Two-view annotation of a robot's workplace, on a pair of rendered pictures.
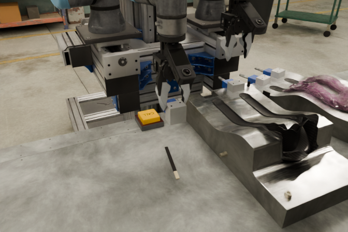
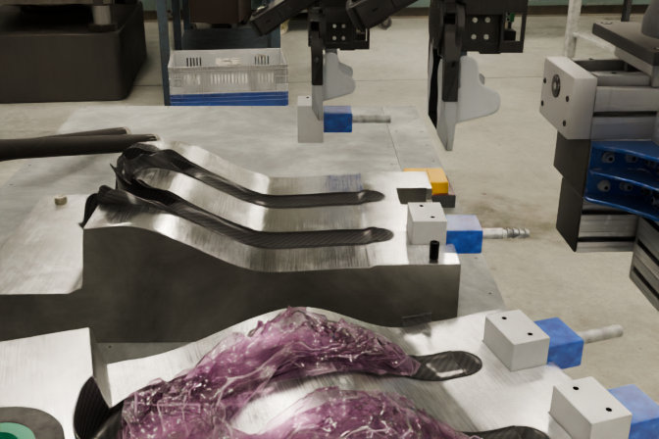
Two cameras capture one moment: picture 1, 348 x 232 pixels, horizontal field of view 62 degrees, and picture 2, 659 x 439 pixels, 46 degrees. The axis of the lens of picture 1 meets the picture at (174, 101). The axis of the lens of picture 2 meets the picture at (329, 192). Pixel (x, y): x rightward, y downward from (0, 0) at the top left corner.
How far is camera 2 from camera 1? 1.49 m
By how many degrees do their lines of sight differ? 97
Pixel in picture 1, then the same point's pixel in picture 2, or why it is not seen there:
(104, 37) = (611, 30)
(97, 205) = (243, 147)
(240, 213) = not seen: hidden behind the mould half
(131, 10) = not seen: outside the picture
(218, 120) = (294, 185)
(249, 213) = not seen: hidden behind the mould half
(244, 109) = (310, 219)
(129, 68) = (559, 111)
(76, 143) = (396, 144)
